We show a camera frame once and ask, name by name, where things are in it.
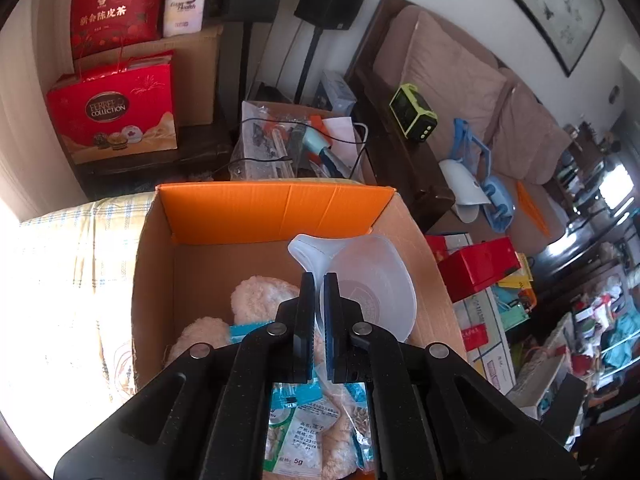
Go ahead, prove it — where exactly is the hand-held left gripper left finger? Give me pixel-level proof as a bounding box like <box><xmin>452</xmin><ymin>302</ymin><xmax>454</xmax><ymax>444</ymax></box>
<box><xmin>52</xmin><ymin>271</ymin><xmax>318</xmax><ymax>480</ymax></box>

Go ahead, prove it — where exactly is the brown cardboard box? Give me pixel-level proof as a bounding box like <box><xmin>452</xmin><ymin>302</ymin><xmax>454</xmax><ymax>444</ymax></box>
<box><xmin>120</xmin><ymin>24</ymin><xmax>224</xmax><ymax>128</ymax></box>

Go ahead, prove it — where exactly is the white tissue pack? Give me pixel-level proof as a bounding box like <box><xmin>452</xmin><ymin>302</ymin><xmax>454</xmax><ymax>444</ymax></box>
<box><xmin>162</xmin><ymin>0</ymin><xmax>209</xmax><ymax>38</ymax></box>

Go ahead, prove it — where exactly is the red tin box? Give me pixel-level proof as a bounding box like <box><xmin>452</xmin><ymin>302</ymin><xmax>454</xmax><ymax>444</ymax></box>
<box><xmin>439</xmin><ymin>236</ymin><xmax>521</xmax><ymax>303</ymax></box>

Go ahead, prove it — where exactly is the translucent plastic measuring cup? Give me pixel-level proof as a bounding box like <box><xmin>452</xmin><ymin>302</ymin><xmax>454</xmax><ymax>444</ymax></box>
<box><xmin>287</xmin><ymin>232</ymin><xmax>417</xmax><ymax>343</ymax></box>

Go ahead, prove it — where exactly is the white paper sheet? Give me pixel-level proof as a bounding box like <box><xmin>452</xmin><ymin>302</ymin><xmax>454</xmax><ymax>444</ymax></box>
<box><xmin>324</xmin><ymin>116</ymin><xmax>368</xmax><ymax>171</ymax></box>

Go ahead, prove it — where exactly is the black speaker stand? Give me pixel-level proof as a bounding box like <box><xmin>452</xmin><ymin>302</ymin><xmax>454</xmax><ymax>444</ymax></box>
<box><xmin>234</xmin><ymin>20</ymin><xmax>257</xmax><ymax>126</ymax></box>
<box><xmin>292</xmin><ymin>27</ymin><xmax>323</xmax><ymax>106</ymax></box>

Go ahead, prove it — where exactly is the clear plastic bag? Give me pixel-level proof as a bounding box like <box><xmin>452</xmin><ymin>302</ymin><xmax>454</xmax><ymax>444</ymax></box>
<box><xmin>231</xmin><ymin>101</ymin><xmax>301</xmax><ymax>181</ymax></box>

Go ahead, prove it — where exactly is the brown sofa cushion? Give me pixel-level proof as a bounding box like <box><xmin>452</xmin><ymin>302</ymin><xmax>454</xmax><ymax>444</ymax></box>
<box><xmin>492</xmin><ymin>80</ymin><xmax>573</xmax><ymax>186</ymax></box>
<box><xmin>400</xmin><ymin>10</ymin><xmax>516</xmax><ymax>161</ymax></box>

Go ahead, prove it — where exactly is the large red gift bag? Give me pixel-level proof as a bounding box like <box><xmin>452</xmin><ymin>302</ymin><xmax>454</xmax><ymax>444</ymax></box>
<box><xmin>70</xmin><ymin>0</ymin><xmax>173</xmax><ymax>61</ymax></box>

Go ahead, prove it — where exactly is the red chocolate print gift bag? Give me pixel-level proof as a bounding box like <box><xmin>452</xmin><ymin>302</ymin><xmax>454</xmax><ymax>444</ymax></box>
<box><xmin>46</xmin><ymin>50</ymin><xmax>179</xmax><ymax>166</ymax></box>

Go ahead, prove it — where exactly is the orange paper sheet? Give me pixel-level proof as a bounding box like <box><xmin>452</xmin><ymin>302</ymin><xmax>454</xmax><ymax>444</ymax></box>
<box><xmin>515</xmin><ymin>180</ymin><xmax>551</xmax><ymax>238</ymax></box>

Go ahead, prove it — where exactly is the yellow plaid cloth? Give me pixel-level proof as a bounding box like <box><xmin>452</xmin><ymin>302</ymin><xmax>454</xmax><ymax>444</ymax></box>
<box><xmin>17</xmin><ymin>192</ymin><xmax>161</xmax><ymax>411</ymax></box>

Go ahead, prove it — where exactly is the green black cube device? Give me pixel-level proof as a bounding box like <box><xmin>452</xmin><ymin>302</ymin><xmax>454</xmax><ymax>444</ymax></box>
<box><xmin>389</xmin><ymin>83</ymin><xmax>439</xmax><ymax>145</ymax></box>

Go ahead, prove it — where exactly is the small white blue box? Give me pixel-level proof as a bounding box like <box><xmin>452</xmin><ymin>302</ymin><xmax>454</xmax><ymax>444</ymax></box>
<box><xmin>320</xmin><ymin>70</ymin><xmax>357</xmax><ymax>116</ymax></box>

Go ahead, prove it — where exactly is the teal face mask pack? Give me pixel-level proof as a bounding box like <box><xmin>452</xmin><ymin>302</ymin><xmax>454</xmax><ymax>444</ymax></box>
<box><xmin>492</xmin><ymin>285</ymin><xmax>531</xmax><ymax>331</ymax></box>

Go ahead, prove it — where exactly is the orange-lined cardboard box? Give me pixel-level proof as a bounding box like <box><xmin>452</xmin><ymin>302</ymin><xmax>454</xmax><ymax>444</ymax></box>
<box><xmin>131</xmin><ymin>182</ymin><xmax>468</xmax><ymax>396</ymax></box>

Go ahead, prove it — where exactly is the blue strap device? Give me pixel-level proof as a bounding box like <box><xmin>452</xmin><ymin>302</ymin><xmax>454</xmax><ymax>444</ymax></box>
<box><xmin>452</xmin><ymin>118</ymin><xmax>518</xmax><ymax>233</ymax></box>

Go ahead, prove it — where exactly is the white flat printed box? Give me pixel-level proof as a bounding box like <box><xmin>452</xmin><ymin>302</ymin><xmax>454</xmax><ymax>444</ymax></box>
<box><xmin>452</xmin><ymin>287</ymin><xmax>517</xmax><ymax>396</ymax></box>

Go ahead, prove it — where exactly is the dark wooden sofa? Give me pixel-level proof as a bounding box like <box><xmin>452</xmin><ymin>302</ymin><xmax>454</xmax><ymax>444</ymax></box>
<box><xmin>345</xmin><ymin>0</ymin><xmax>581</xmax><ymax>261</ymax></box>

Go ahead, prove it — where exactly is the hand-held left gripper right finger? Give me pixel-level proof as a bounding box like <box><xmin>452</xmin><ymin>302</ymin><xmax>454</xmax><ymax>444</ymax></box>
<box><xmin>322</xmin><ymin>272</ymin><xmax>583</xmax><ymax>480</ymax></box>

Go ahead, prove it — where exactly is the teal handheld tool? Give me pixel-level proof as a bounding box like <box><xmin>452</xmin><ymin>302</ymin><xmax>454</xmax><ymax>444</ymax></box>
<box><xmin>299</xmin><ymin>127</ymin><xmax>351</xmax><ymax>177</ymax></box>

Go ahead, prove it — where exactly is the dark wooden side table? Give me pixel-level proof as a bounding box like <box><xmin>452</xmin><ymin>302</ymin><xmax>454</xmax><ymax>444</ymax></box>
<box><xmin>75</xmin><ymin>125</ymin><xmax>236</xmax><ymax>196</ymax></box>

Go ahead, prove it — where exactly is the framed wall picture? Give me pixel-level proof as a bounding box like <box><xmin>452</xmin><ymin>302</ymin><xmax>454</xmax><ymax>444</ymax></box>
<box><xmin>472</xmin><ymin>0</ymin><xmax>607</xmax><ymax>78</ymax></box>

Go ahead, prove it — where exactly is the white plastic massager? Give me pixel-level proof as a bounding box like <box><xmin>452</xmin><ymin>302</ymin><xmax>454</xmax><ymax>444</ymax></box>
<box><xmin>439</xmin><ymin>159</ymin><xmax>493</xmax><ymax>225</ymax></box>

